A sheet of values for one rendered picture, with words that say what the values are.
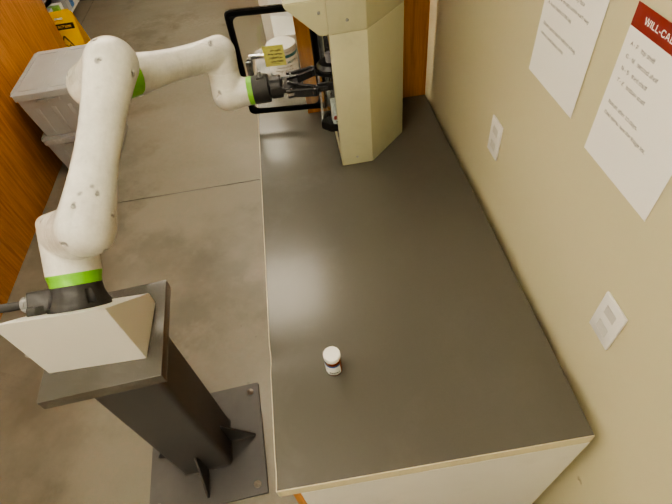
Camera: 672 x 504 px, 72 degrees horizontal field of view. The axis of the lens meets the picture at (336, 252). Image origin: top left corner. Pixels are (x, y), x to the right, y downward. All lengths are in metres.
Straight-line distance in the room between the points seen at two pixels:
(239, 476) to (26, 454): 0.99
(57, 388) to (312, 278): 0.72
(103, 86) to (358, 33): 0.70
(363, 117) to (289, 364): 0.84
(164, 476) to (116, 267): 1.30
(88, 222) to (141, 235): 2.01
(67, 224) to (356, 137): 0.94
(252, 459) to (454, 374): 1.18
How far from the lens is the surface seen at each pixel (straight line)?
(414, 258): 1.39
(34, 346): 1.37
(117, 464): 2.39
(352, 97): 1.56
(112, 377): 1.38
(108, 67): 1.26
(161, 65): 1.51
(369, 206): 1.54
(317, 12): 1.43
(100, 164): 1.18
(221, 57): 1.63
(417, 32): 1.93
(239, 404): 2.26
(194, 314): 2.60
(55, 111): 3.60
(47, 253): 1.32
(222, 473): 2.18
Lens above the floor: 2.01
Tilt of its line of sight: 49 degrees down
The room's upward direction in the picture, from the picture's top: 8 degrees counter-clockwise
